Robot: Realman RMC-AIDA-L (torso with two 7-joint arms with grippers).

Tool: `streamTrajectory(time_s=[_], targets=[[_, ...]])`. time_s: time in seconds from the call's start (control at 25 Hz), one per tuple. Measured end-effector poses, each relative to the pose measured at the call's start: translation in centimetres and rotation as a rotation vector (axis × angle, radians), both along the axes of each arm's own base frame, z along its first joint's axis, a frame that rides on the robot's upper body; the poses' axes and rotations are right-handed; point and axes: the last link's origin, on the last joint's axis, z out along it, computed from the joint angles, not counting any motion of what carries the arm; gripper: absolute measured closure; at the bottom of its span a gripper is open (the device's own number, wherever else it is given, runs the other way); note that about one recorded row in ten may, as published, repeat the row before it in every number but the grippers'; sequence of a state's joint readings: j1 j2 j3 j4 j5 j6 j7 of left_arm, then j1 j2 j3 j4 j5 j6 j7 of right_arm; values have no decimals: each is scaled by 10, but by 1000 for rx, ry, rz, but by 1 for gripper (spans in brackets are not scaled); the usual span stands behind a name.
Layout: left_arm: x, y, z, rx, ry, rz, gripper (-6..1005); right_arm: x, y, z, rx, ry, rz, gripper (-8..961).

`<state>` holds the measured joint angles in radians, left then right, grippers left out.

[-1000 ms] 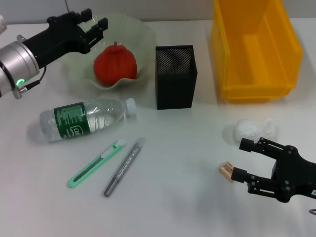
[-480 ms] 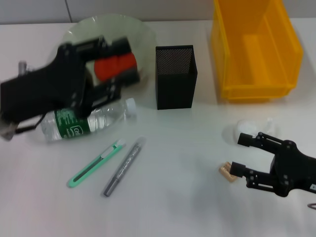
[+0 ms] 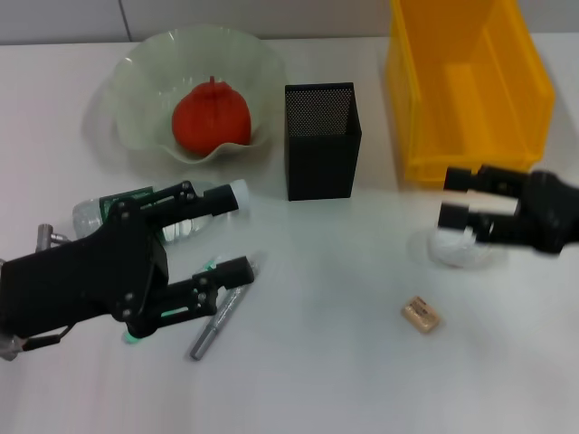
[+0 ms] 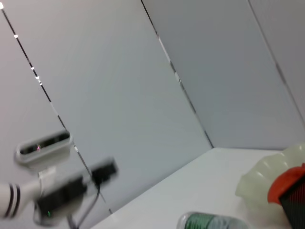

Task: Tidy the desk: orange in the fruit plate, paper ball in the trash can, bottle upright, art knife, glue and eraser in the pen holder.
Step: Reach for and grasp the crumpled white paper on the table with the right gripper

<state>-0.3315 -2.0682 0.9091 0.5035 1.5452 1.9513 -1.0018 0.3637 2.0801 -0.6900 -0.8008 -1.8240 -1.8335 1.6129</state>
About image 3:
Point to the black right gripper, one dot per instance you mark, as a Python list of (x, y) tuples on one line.
[(552, 217)]

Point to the black mesh pen holder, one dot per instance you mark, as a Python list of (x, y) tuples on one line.
[(323, 158)]

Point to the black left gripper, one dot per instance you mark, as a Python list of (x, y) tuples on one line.
[(86, 280)]

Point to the green utility knife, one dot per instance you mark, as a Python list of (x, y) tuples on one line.
[(131, 336)]

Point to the yellow plastic bin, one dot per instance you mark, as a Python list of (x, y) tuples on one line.
[(470, 113)]

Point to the clear water bottle green label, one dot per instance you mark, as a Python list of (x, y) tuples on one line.
[(88, 217)]

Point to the orange fruit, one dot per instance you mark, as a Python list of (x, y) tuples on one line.
[(210, 119)]

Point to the grey glitter pen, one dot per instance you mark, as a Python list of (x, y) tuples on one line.
[(212, 330)]

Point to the pale green glass fruit plate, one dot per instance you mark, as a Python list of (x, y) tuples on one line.
[(149, 113)]

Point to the beige eraser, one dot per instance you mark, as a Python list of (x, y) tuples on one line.
[(420, 315)]

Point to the white paper ball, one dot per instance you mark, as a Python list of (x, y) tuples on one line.
[(452, 253)]

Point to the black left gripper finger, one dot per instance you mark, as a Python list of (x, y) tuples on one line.
[(221, 201), (235, 271)]

